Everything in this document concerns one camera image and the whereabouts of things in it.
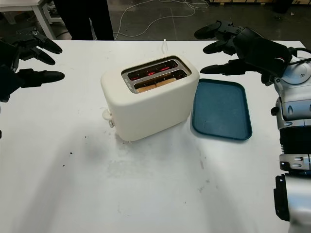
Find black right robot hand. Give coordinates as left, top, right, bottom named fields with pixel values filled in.
left=193, top=20, right=276, bottom=86

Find cream two-slot toaster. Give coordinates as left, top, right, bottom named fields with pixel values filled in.
left=100, top=55, right=200, bottom=143

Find white toaster power cord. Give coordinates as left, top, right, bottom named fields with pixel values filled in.
left=160, top=38, right=169, bottom=55

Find blue plastic tray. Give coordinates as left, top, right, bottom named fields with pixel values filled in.
left=190, top=78, right=253, bottom=141

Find black bulky object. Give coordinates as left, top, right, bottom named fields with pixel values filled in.
left=273, top=0, right=292, bottom=14

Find toast slice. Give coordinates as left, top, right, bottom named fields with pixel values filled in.
left=136, top=77, right=177, bottom=93

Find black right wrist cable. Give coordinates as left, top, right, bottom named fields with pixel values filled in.
left=288, top=47, right=311, bottom=66

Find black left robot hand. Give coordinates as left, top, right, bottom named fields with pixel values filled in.
left=0, top=26, right=66, bottom=87

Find person in black trousers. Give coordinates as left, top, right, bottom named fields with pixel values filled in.
left=59, top=0, right=115, bottom=41

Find white floor cable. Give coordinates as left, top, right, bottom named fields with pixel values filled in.
left=114, top=0, right=210, bottom=41

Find stacked wooden crates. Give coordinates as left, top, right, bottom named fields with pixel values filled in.
left=210, top=0, right=274, bottom=3

